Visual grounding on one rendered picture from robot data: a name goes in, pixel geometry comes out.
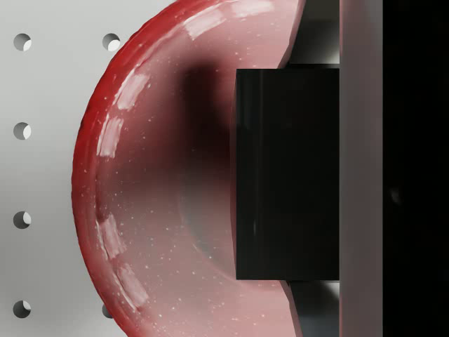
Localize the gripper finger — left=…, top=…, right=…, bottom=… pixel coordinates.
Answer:
left=236, top=67, right=340, bottom=176
left=236, top=174, right=340, bottom=282

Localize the red mug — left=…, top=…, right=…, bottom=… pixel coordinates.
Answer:
left=72, top=0, right=307, bottom=337

